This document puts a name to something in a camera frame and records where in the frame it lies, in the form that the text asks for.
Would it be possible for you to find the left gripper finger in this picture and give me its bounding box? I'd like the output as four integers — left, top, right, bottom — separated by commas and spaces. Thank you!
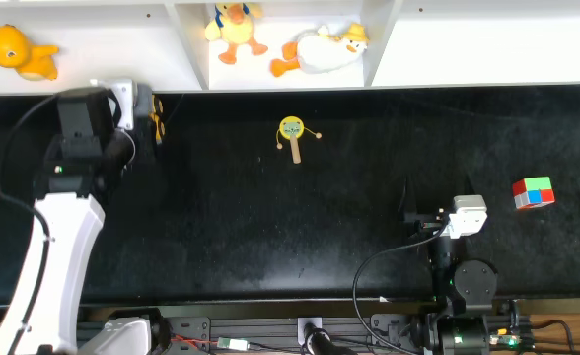
133, 82, 156, 165

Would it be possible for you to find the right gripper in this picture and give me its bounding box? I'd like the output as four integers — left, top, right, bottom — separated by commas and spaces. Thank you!
399, 174, 476, 235

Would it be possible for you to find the grey and yellow toy truck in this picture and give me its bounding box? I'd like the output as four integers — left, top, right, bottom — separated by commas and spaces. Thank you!
150, 95, 168, 147

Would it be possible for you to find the yellow rubber duck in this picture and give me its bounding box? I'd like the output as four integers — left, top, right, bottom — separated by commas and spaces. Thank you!
0, 23, 60, 82

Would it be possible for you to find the many-coloured puzzle cube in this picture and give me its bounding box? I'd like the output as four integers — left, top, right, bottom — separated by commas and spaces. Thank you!
511, 176, 556, 211

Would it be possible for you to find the yellow plush duck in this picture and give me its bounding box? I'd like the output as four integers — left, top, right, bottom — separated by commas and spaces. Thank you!
204, 2, 269, 66

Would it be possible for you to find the white shelf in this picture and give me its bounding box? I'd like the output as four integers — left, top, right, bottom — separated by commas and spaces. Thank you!
0, 0, 580, 97

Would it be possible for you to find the yellow rattle drum toy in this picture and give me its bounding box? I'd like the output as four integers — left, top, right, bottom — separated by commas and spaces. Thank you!
275, 115, 323, 165

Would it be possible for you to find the white plush duck with hat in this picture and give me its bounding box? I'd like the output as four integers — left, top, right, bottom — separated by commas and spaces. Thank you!
269, 22, 370, 78

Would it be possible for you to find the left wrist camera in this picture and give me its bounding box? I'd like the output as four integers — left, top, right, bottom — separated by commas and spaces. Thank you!
89, 77, 139, 132

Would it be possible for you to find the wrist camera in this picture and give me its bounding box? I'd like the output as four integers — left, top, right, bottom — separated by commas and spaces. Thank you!
445, 194, 489, 240
89, 77, 139, 132

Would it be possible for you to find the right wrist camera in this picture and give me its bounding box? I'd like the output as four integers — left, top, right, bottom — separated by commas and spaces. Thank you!
445, 194, 489, 240

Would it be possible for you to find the black cable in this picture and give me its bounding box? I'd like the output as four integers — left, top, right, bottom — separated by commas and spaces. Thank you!
351, 224, 450, 355
0, 93, 58, 248

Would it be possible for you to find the mounting rail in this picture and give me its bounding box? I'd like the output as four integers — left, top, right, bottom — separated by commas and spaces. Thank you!
164, 299, 575, 355

